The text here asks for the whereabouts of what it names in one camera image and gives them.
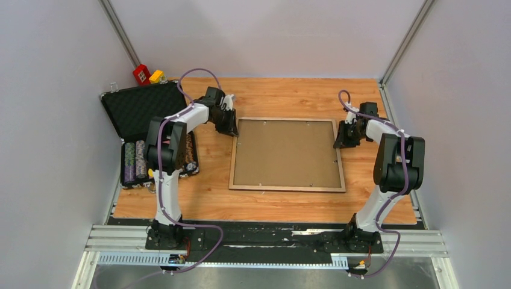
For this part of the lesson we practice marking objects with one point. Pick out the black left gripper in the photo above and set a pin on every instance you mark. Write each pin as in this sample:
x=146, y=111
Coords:
x=231, y=127

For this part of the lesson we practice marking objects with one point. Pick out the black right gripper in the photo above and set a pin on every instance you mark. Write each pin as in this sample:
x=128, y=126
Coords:
x=341, y=141

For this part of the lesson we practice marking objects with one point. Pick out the brown cardboard backing board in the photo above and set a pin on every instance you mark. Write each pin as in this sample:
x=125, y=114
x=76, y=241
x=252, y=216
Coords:
x=285, y=153

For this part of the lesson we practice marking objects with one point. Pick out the wooden picture frame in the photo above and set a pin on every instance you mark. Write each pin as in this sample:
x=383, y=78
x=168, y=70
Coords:
x=287, y=188

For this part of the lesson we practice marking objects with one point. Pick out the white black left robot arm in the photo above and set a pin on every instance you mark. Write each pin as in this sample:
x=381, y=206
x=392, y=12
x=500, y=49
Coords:
x=165, y=154

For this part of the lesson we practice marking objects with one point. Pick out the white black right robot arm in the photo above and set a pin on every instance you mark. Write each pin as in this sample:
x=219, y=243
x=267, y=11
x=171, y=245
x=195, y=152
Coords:
x=398, y=168

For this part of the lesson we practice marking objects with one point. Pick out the brown orange chip stack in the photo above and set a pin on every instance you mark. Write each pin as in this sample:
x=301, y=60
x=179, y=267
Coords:
x=191, y=163

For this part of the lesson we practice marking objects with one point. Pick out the yellow toy block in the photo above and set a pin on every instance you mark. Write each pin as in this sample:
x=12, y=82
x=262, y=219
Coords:
x=157, y=77

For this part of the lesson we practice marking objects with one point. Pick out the grey pink chip stack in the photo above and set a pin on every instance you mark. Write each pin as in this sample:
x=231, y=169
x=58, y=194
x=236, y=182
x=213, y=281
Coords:
x=140, y=163

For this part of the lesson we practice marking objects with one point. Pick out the red toy house block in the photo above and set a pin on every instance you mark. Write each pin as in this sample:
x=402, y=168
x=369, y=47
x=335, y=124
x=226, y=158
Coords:
x=142, y=75

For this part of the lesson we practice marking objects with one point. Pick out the black poker chip case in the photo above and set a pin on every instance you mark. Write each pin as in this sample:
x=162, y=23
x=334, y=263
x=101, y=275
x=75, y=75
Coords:
x=131, y=110

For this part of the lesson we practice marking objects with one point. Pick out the green purple chip stack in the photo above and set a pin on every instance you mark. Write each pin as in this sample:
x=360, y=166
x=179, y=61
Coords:
x=129, y=163

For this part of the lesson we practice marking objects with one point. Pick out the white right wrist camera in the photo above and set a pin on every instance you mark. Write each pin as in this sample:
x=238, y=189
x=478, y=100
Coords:
x=351, y=114

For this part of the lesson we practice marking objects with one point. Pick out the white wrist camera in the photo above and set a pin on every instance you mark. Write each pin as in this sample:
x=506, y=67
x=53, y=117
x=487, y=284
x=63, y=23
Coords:
x=228, y=102
x=351, y=114

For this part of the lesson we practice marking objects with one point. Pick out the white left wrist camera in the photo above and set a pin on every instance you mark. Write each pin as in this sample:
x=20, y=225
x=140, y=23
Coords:
x=228, y=102

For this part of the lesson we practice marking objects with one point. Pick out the aluminium rail frame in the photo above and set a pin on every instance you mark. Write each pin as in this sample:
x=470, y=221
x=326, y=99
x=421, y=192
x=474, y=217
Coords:
x=213, y=196

